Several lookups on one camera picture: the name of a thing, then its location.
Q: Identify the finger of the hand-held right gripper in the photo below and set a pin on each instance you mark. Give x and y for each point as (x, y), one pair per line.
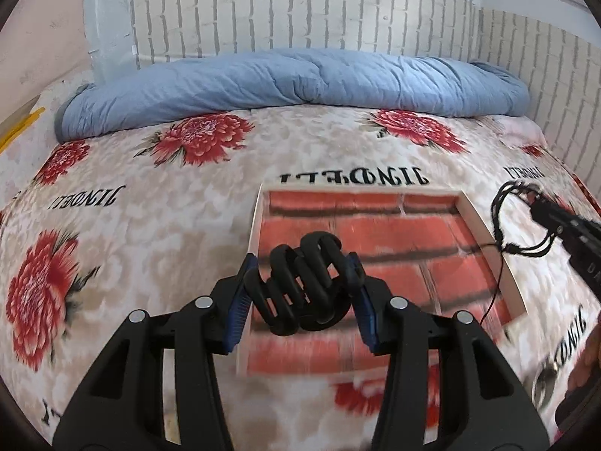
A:
(549, 213)

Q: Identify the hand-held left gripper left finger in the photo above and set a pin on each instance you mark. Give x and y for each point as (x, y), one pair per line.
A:
(239, 310)

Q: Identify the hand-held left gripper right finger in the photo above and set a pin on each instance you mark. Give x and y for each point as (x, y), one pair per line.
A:
(364, 319)

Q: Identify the black hair claw clip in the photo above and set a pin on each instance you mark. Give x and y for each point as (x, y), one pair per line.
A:
(300, 286)

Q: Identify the brick-print cardboard box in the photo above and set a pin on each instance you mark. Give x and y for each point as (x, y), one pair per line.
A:
(399, 244)

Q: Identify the person's right hand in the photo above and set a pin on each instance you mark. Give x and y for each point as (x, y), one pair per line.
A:
(589, 357)

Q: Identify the pink pillow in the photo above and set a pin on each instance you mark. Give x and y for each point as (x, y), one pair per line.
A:
(521, 129)

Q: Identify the silver metal object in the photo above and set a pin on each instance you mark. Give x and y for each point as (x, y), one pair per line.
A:
(547, 380)

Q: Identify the floral printed blanket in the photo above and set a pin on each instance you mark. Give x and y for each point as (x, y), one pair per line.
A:
(141, 225)

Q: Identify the blue quilt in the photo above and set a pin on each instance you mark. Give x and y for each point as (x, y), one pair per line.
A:
(281, 80)

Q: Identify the yellow strip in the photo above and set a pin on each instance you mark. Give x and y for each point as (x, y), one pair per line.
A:
(23, 124)

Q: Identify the clear plastic sheet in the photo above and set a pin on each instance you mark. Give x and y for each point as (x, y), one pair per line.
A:
(105, 33)

